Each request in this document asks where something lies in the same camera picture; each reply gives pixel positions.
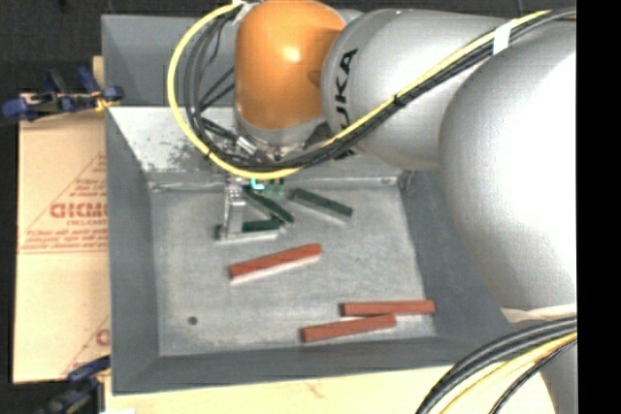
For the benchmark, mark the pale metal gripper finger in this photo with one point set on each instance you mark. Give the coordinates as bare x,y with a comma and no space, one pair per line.
238,215
227,213

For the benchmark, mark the dark green flat block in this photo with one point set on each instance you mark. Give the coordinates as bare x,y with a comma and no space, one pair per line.
322,204
262,225
274,206

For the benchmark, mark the red-brown flat block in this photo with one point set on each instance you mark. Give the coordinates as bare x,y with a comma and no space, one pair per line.
274,261
347,328
388,307

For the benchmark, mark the grey metal bin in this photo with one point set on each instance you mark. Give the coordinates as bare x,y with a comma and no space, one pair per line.
194,286

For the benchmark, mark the brown cardboard board, red print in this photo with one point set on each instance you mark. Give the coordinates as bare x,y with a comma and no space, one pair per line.
58,296

